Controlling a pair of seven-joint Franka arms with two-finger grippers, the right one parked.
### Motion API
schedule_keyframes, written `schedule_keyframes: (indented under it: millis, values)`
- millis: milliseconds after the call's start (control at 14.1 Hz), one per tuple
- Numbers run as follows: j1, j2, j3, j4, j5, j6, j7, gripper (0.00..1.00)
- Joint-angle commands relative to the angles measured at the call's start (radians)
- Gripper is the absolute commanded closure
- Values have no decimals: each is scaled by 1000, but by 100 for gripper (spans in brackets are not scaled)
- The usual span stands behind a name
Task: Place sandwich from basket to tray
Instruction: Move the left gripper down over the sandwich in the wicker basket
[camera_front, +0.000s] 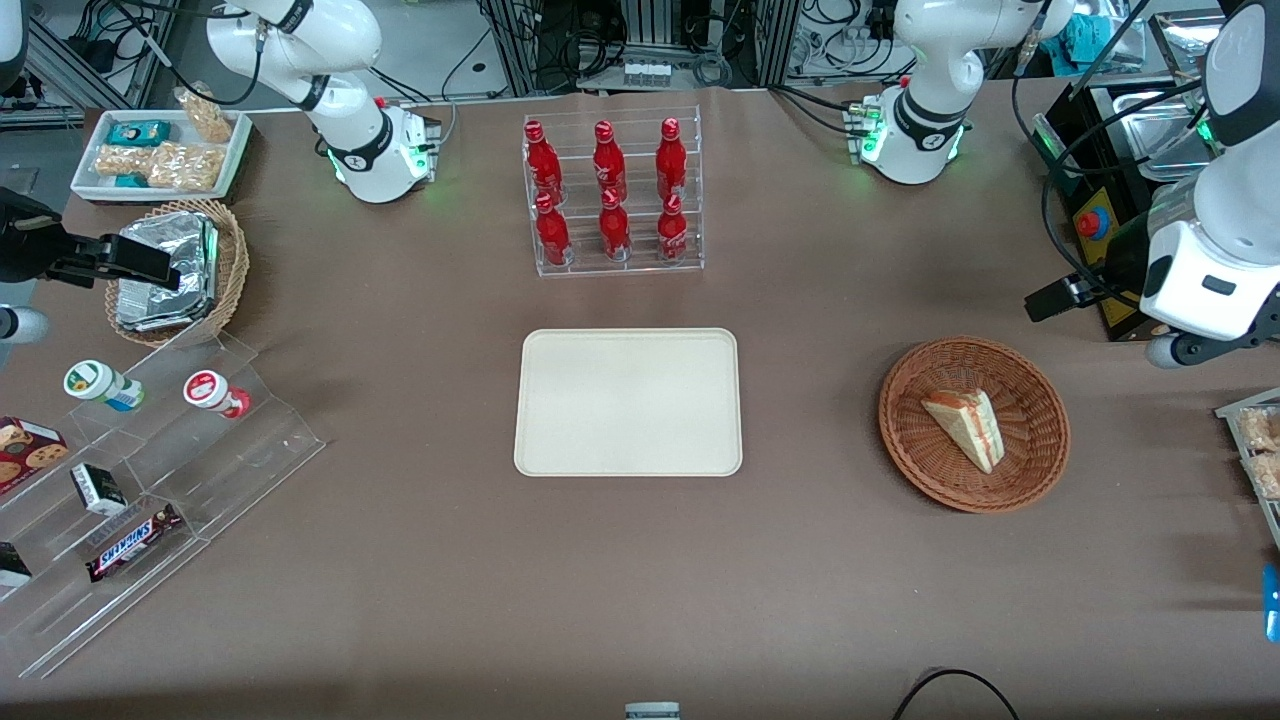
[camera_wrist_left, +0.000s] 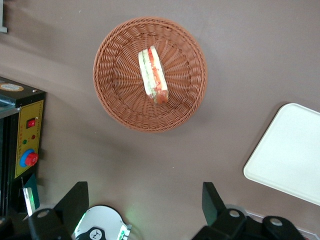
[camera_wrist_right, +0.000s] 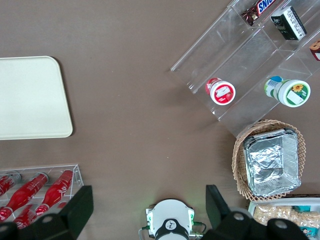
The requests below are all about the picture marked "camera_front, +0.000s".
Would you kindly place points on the red cookie box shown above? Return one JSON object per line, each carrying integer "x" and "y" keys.
{"x": 30, "y": 452}

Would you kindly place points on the small black white box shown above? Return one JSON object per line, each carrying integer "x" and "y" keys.
{"x": 98, "y": 488}

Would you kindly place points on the puffed rice snack pack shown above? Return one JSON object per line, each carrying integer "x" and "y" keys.
{"x": 1260, "y": 428}
{"x": 1268, "y": 476}

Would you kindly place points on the red capped white bottle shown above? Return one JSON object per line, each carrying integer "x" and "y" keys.
{"x": 212, "y": 392}

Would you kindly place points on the teal cloth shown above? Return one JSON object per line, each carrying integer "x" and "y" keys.
{"x": 1090, "y": 40}

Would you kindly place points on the grey device edge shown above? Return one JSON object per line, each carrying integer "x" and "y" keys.
{"x": 652, "y": 712}

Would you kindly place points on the white power strip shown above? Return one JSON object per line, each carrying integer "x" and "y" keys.
{"x": 850, "y": 45}

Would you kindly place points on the slanted aluminium frame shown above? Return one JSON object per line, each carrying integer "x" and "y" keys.
{"x": 70, "y": 68}

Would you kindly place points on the round brown wicker basket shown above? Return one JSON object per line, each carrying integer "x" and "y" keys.
{"x": 1030, "y": 440}

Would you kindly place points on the red emergency stop button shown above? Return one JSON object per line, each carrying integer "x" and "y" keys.
{"x": 1090, "y": 222}

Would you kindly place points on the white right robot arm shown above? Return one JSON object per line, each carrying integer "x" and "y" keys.
{"x": 370, "y": 140}

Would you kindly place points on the large clear bag of nuts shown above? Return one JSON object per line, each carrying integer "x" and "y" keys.
{"x": 187, "y": 167}

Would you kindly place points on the white rectangular snack tray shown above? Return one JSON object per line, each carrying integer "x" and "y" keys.
{"x": 95, "y": 130}

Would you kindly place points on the black glass food warmer cabinet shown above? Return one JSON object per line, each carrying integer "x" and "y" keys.
{"x": 1072, "y": 150}

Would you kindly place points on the oval light wicker basket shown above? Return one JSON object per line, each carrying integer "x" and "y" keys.
{"x": 236, "y": 270}

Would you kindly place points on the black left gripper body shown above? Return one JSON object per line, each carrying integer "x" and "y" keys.
{"x": 1122, "y": 262}

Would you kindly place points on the red cola bottle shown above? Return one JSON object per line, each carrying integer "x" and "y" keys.
{"x": 607, "y": 160}
{"x": 551, "y": 235}
{"x": 671, "y": 158}
{"x": 672, "y": 232}
{"x": 542, "y": 160}
{"x": 614, "y": 230}

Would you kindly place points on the clear acrylic stepped display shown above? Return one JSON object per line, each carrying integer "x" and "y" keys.
{"x": 250, "y": 470}

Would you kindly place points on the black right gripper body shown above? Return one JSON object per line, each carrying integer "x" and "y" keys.
{"x": 28, "y": 248}

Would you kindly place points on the brown Snickers bar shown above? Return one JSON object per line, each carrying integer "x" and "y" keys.
{"x": 130, "y": 545}

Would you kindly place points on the cream plastic tray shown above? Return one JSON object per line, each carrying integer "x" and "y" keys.
{"x": 628, "y": 400}

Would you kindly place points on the clear acrylic bottle rack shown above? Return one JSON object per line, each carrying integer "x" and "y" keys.
{"x": 585, "y": 264}

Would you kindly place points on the steel food pan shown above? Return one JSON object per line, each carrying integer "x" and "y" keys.
{"x": 1160, "y": 120}

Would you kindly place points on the black equipment box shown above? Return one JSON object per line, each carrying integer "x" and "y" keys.
{"x": 680, "y": 25}

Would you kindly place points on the green capped white bottle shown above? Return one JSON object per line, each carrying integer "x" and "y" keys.
{"x": 100, "y": 385}

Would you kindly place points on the white terminal block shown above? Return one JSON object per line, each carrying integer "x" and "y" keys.
{"x": 645, "y": 72}

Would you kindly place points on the aluminium frame post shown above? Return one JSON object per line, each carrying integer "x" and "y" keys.
{"x": 520, "y": 45}
{"x": 780, "y": 40}

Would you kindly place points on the grey snack tray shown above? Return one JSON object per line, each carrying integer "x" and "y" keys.
{"x": 1232, "y": 405}

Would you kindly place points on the triangle sandwich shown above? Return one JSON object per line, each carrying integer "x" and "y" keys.
{"x": 965, "y": 427}

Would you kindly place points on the teal snack box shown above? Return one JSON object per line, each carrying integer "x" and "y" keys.
{"x": 138, "y": 132}

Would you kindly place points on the silver foil wrapped pack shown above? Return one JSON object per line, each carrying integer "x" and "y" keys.
{"x": 172, "y": 236}
{"x": 150, "y": 306}

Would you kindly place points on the blue plastic object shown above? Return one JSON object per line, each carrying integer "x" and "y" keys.
{"x": 1272, "y": 600}

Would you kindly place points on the small teal snack pack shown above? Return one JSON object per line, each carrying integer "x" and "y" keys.
{"x": 130, "y": 181}

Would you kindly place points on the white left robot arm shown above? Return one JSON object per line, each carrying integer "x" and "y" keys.
{"x": 930, "y": 120}

